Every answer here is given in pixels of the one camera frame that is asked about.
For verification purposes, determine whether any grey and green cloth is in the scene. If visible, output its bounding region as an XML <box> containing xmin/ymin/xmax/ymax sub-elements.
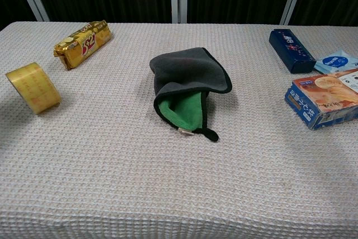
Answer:
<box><xmin>149</xmin><ymin>46</ymin><xmax>233</xmax><ymax>142</ymax></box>

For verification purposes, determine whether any beige waffle weave tablecloth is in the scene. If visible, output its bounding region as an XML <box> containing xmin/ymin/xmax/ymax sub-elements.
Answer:
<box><xmin>0</xmin><ymin>21</ymin><xmax>358</xmax><ymax>239</ymax></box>

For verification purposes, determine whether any gold biscuit package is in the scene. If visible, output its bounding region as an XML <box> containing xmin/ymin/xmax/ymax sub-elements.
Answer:
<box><xmin>53</xmin><ymin>20</ymin><xmax>112</xmax><ymax>71</ymax></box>

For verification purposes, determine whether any dark blue rectangular box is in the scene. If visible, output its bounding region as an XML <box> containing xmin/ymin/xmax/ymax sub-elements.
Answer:
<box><xmin>268</xmin><ymin>29</ymin><xmax>317</xmax><ymax>74</ymax></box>

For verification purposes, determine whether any orange and blue food box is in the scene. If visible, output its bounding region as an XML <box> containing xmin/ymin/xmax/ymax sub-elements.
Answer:
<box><xmin>284</xmin><ymin>68</ymin><xmax>358</xmax><ymax>131</ymax></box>

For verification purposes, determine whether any yellow packing tape roll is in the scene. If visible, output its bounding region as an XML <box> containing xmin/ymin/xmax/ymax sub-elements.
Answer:
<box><xmin>5</xmin><ymin>62</ymin><xmax>62</xmax><ymax>115</ymax></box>

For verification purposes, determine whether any light blue wet wipes pack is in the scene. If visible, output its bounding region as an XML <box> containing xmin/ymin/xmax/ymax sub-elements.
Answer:
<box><xmin>313</xmin><ymin>48</ymin><xmax>358</xmax><ymax>75</ymax></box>

